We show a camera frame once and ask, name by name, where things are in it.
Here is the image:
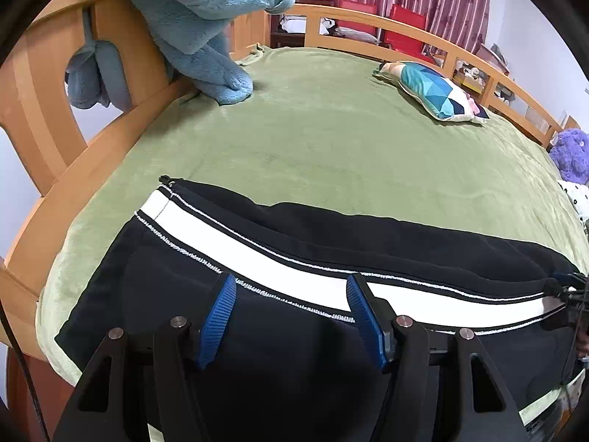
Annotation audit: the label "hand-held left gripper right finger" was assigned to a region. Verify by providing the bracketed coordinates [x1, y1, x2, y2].
[346, 273, 530, 442]

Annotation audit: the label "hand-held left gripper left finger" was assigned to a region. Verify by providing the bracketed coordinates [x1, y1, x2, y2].
[53, 273, 237, 442]

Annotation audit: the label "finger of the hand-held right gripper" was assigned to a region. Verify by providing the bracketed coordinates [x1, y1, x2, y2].
[542, 273, 589, 332]

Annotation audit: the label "black pants with white stripe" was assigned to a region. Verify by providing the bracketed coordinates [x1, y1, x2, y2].
[54, 175, 586, 424]

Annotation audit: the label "white polka-dot cloth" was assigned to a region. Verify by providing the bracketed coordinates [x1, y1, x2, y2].
[558, 179, 589, 222]

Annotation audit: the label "purple plush toy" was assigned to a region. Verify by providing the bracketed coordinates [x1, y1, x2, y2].
[549, 128, 589, 185]

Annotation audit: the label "green fleece blanket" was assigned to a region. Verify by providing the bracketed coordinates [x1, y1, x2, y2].
[37, 46, 589, 427]

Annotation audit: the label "geometric print pillow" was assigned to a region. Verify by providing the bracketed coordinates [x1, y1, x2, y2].
[373, 61, 491, 125]

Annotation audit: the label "cluttered shelf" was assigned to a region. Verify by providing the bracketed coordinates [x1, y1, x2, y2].
[448, 42, 569, 135]

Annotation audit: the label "dark wooden nightstand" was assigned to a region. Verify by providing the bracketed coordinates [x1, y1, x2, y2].
[271, 0, 334, 49]

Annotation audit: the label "red chair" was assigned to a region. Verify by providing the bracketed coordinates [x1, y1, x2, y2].
[338, 0, 379, 42]
[383, 4, 435, 63]

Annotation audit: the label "light blue plush blanket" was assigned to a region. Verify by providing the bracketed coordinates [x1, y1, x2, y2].
[64, 0, 296, 111]

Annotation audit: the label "black cable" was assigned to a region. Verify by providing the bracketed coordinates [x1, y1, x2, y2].
[0, 292, 50, 442]

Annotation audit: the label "wooden bed frame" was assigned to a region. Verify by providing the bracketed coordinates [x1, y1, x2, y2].
[0, 0, 564, 442]

